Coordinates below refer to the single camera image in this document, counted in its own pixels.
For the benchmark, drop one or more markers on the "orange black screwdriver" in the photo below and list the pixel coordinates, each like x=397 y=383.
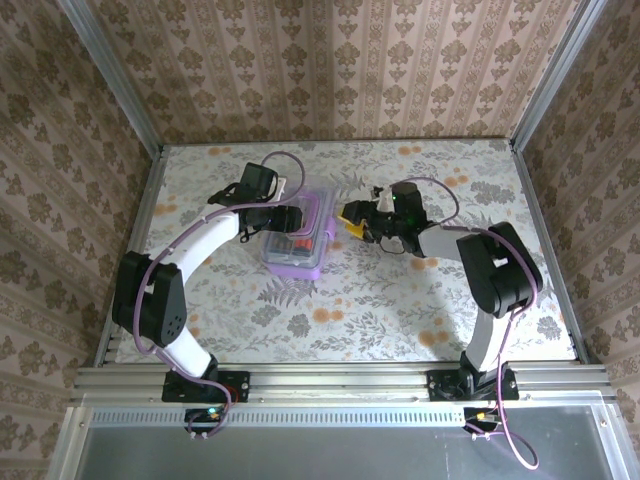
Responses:
x=302 y=245

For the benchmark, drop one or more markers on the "aluminium corner post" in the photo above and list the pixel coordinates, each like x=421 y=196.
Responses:
x=557 y=75
x=112 y=75

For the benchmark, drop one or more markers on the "grey metal plate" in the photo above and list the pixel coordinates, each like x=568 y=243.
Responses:
x=325 y=455

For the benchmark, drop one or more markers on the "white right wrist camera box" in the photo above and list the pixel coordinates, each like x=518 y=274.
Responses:
x=385 y=200

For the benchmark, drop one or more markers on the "aluminium front frame rail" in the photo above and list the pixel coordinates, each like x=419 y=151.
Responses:
x=340 y=382

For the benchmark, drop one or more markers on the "aluminium left side rail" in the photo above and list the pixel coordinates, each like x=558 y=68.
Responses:
x=139 y=225

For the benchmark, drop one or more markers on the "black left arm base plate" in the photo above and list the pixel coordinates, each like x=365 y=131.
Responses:
x=236 y=385

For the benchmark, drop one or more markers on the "aluminium left corner post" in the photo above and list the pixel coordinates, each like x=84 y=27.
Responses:
x=112 y=75

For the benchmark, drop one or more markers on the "aluminium right side rail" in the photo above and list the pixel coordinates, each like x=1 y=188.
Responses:
x=541 y=225

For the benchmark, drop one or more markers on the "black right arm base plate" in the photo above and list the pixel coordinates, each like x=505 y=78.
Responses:
x=440 y=387

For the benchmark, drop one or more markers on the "aluminium right corner post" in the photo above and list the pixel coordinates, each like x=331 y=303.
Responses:
x=557 y=75

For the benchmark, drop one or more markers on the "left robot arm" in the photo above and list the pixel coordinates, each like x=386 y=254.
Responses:
x=150 y=300

